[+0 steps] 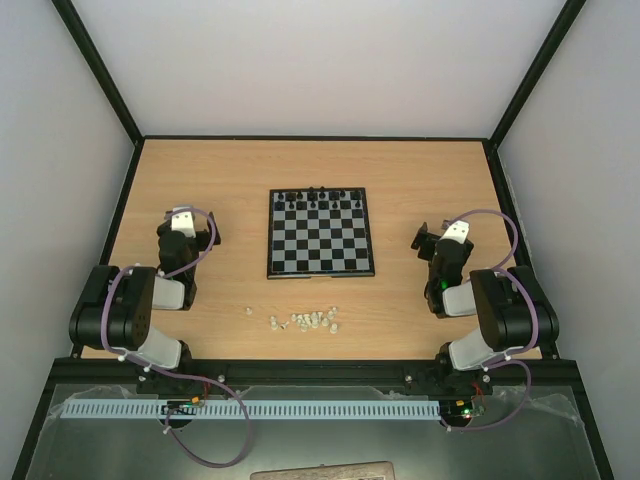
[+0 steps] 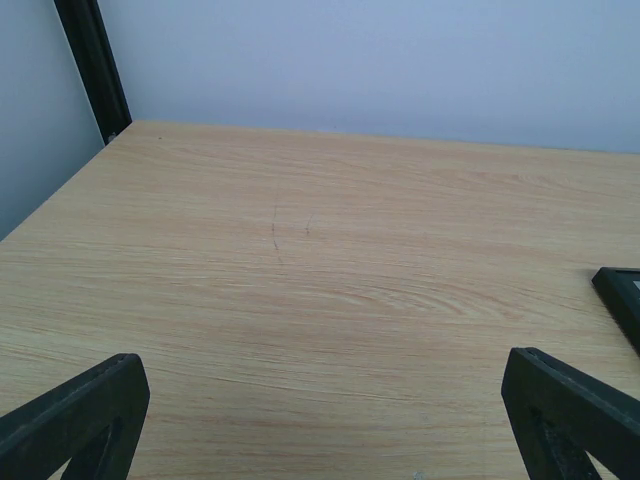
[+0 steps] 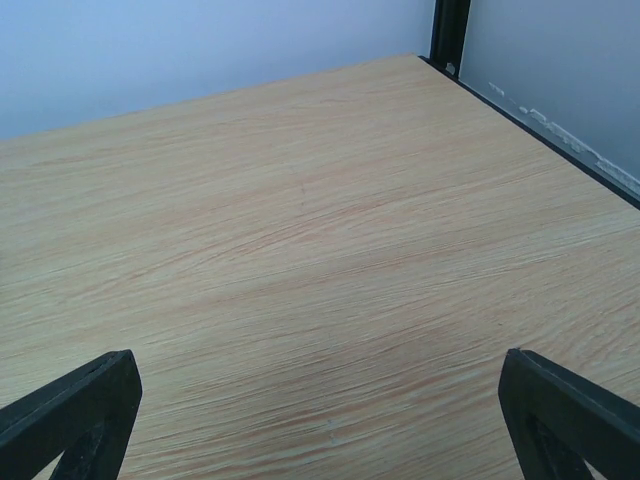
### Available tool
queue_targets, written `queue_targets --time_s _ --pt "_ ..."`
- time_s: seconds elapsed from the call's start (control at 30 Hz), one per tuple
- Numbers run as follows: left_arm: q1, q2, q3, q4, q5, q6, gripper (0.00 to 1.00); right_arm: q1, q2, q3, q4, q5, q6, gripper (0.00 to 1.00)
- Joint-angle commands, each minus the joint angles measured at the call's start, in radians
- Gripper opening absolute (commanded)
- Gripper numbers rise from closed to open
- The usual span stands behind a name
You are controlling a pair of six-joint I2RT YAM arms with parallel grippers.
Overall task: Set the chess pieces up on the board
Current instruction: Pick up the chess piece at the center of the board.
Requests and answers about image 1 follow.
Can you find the left controller board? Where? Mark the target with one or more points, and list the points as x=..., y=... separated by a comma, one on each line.
x=182, y=407

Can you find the right green controller board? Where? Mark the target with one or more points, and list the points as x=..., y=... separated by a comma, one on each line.
x=467, y=409

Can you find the black aluminium frame rail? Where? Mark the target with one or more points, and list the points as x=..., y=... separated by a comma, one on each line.
x=404, y=376

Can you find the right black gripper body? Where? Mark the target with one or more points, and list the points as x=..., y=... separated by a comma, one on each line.
x=427, y=241

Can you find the white chess pieces pile centre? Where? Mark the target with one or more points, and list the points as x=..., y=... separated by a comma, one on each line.
x=312, y=320

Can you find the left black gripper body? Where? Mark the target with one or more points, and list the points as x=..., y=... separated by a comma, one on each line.
x=208, y=242

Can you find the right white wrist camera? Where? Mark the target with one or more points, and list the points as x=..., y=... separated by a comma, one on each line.
x=456, y=231

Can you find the light blue cable duct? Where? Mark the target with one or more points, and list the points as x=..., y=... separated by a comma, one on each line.
x=258, y=410

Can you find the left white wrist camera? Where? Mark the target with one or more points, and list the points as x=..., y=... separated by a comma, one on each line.
x=182, y=219

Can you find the black chess pieces row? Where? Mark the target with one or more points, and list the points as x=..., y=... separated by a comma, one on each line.
x=317, y=198

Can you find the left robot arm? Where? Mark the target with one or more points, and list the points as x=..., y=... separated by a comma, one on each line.
x=113, y=312

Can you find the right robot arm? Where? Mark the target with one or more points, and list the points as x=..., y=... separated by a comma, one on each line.
x=513, y=312

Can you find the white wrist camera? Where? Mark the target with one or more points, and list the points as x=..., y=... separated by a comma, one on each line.
x=456, y=231
x=182, y=219

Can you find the black and silver chessboard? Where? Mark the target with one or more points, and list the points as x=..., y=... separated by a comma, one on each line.
x=319, y=243

